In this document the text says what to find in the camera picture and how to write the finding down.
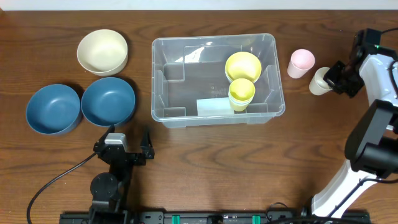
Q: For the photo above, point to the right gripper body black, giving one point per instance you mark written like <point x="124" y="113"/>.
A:
<point x="339" y="78"/>

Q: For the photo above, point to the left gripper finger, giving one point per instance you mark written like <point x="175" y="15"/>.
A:
<point x="103" y="137"/>
<point x="146" y="145"/>

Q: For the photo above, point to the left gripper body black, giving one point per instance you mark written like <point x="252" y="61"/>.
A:
<point x="128" y="157"/>

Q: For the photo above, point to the cream cup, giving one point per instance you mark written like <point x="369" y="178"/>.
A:
<point x="317" y="85"/>

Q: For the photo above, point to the dark blue bowl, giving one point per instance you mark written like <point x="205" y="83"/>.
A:
<point x="53" y="110"/>
<point x="108" y="101"/>

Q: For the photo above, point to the pink cup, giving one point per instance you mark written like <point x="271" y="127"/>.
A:
<point x="301" y="61"/>

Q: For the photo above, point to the cream large bowl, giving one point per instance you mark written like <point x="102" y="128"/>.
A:
<point x="103" y="52"/>

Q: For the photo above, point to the yellow cup back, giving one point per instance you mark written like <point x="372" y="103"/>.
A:
<point x="241" y="92"/>

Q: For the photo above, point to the yellow cup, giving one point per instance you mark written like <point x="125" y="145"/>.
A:
<point x="238" y="107"/>
<point x="241" y="92"/>

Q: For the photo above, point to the yellow small bowl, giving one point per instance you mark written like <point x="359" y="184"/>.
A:
<point x="243" y="65"/>

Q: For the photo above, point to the yellow cup front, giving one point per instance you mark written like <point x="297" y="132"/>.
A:
<point x="238" y="107"/>

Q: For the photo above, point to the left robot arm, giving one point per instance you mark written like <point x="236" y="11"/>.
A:
<point x="110" y="189"/>

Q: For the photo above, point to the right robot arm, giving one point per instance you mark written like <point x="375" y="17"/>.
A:
<point x="370" y="156"/>

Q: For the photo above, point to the clear plastic storage bin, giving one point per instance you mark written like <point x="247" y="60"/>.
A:
<point x="187" y="69"/>

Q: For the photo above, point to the white label in bin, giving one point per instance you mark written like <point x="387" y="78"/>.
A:
<point x="214" y="107"/>

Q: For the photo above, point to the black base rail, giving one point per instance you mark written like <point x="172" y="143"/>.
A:
<point x="181" y="218"/>

